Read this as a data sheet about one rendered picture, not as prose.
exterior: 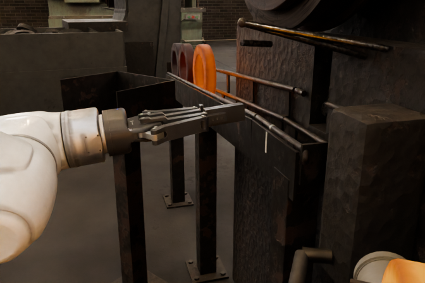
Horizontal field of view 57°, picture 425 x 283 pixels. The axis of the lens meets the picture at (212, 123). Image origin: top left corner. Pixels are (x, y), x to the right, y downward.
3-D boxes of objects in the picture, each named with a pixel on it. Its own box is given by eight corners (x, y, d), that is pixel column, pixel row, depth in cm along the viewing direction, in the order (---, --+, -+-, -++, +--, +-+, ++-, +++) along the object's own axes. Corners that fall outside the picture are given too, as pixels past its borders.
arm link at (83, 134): (71, 177, 59) (111, 170, 61) (58, 120, 57) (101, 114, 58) (74, 156, 68) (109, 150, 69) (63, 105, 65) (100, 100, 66)
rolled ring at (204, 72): (206, 50, 115) (217, 50, 116) (192, 40, 132) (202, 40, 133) (205, 110, 122) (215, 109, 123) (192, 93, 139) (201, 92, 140)
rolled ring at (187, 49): (186, 43, 145) (195, 43, 146) (177, 43, 163) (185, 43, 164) (188, 93, 149) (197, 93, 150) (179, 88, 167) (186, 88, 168)
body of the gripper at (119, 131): (107, 146, 69) (160, 138, 71) (108, 165, 61) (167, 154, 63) (100, 105, 66) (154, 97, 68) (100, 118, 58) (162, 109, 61)
